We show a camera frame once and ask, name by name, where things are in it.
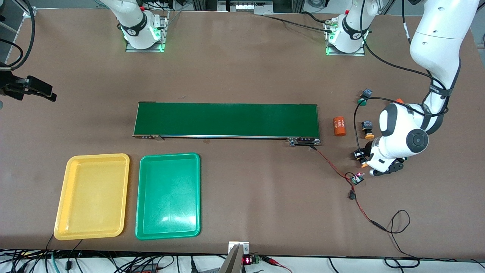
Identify green mushroom push button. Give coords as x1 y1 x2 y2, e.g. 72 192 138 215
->
358 88 373 106

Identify green belt conveyor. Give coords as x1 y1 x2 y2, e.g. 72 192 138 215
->
132 102 322 147

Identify yellow plastic tray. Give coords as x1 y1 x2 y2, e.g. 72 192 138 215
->
53 153 130 241

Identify green plastic tray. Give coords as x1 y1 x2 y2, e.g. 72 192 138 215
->
135 152 201 240

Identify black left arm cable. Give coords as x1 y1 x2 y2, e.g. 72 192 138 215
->
353 0 451 154

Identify red and black power cable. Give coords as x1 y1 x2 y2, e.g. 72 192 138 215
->
309 145 387 232

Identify thin black looped cable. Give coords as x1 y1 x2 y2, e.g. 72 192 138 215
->
385 210 420 268

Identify red clip lead wires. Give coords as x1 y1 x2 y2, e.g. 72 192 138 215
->
261 256 294 273

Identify black cable to arm base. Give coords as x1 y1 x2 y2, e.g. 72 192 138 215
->
261 11 334 33

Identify silver camera pole bracket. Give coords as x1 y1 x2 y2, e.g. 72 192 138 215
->
219 241 250 273

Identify tangled black cables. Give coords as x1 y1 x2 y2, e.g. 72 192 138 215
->
0 232 228 273

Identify teal cable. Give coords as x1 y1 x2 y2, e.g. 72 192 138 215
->
50 250 62 273

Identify silver metal frame structure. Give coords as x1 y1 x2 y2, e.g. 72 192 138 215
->
191 0 304 15

